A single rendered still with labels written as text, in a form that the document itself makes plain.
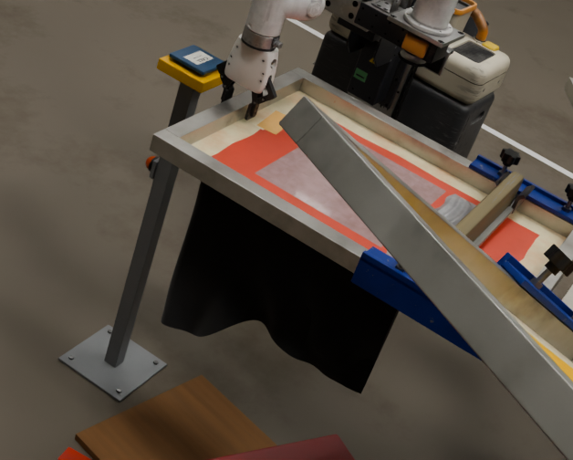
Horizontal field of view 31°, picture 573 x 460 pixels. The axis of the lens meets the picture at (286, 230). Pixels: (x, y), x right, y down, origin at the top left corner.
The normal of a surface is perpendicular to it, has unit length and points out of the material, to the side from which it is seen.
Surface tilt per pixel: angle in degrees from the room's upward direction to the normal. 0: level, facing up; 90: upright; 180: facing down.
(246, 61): 91
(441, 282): 58
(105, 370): 0
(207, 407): 0
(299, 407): 0
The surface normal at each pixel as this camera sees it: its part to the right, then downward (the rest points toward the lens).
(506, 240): 0.29, -0.80
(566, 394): -0.55, -0.37
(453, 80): -0.53, 0.33
